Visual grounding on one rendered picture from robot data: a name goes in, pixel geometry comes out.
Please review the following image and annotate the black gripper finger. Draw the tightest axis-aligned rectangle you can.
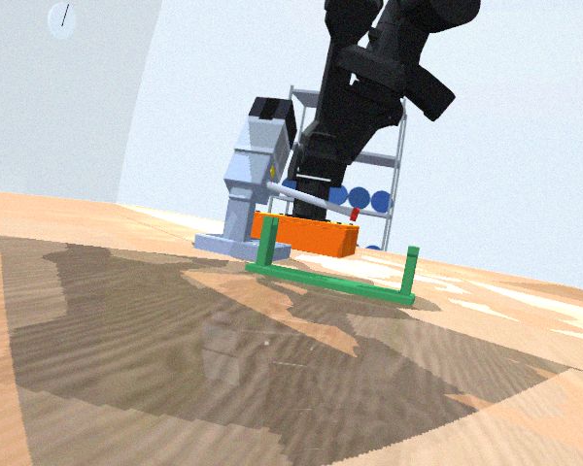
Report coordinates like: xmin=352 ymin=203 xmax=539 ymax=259
xmin=335 ymin=81 xmax=394 ymax=161
xmin=341 ymin=116 xmax=395 ymax=165

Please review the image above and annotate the green u-shaped bracket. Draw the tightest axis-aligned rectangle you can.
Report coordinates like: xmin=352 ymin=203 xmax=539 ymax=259
xmin=245 ymin=216 xmax=420 ymax=306

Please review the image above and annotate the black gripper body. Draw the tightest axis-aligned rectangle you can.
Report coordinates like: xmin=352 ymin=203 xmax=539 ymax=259
xmin=333 ymin=23 xmax=424 ymax=126

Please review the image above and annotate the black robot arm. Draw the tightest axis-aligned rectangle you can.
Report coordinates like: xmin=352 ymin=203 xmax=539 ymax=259
xmin=285 ymin=0 xmax=481 ymax=222

